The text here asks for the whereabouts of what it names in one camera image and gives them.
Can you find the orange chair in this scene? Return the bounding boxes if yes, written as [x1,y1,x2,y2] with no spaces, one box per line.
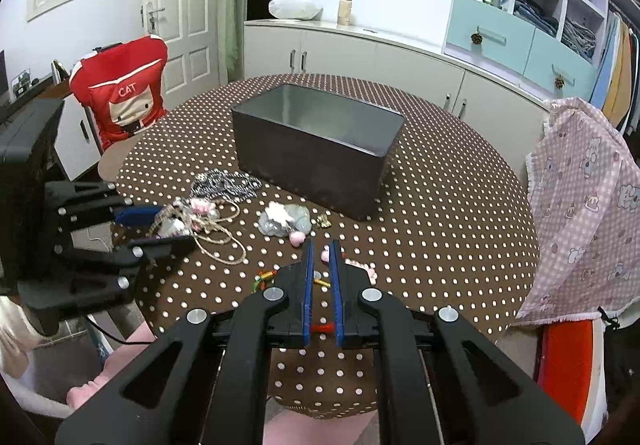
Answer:
[539,319,609,427]

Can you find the metal door handle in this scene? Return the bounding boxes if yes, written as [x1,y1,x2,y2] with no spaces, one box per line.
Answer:
[141,4,166,34]

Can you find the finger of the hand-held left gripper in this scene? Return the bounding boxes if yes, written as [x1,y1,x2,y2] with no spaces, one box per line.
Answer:
[16,234,197,337]
[45,180,167,256]

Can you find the wooden desk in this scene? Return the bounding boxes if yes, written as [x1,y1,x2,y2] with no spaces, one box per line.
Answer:
[0,75,72,127]

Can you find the brown polka dot tablecloth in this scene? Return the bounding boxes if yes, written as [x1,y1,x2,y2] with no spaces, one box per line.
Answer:
[112,74,541,421]

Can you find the white door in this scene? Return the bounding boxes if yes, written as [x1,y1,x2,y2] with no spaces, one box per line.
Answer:
[140,0,236,112]

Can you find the light blue hanging garment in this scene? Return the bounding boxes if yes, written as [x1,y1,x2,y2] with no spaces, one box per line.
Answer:
[590,18,620,112]

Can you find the grey organza scrunchie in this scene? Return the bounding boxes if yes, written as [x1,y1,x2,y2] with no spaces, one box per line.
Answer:
[257,202,314,239]

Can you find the teal drawer unit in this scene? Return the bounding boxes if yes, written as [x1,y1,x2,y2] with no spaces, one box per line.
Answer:
[443,0,598,101]

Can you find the pink bead bracelet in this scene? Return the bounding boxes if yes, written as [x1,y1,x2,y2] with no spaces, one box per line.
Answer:
[345,259,379,284]

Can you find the pink checked printed cloth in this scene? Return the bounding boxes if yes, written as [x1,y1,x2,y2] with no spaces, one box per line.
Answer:
[516,98,640,327]

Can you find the person's leg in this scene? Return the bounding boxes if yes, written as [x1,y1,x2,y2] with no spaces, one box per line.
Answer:
[262,406,377,445]
[67,325,157,412]

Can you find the folded grey clothes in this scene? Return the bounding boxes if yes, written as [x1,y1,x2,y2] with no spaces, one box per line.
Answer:
[561,18,599,59]

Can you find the pearl and gold chain necklace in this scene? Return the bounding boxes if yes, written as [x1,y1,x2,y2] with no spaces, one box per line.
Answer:
[150,198,248,268]

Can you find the white flower hair clip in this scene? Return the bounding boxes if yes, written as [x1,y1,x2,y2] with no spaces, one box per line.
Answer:
[264,201,295,229]

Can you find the black cable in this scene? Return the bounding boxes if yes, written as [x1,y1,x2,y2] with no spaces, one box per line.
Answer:
[82,314,132,347]

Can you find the dark metal box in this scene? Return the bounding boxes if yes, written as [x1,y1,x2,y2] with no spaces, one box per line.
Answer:
[231,84,406,221]

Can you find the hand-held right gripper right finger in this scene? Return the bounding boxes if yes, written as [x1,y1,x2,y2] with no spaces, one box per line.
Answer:
[327,239,586,445]

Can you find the red chair cover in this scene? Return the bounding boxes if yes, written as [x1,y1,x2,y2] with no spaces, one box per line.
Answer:
[68,36,169,151]

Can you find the white tub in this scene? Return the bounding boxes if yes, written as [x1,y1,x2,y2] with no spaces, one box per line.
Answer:
[0,350,72,420]

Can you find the yellow hanging garment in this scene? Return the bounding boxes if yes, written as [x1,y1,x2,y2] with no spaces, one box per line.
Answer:
[602,22,635,124]

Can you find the folded blue jeans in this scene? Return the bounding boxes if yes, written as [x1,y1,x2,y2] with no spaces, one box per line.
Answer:
[514,0,559,37]

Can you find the white low cabinet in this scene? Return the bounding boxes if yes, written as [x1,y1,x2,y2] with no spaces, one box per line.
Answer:
[243,19,551,146]

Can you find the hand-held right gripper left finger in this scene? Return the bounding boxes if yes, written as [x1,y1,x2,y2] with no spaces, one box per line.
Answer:
[54,239,317,445]

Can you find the white plush hair tie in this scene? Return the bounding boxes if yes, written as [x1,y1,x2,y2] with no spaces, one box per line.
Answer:
[162,215,189,239]

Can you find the beige chair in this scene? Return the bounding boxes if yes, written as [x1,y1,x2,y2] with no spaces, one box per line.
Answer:
[97,128,153,182]

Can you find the green curtain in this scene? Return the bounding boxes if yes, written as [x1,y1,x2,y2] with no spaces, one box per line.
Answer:
[220,0,281,86]

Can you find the white plastic bag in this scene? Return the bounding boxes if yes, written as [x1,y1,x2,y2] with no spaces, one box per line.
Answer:
[268,0,323,21]

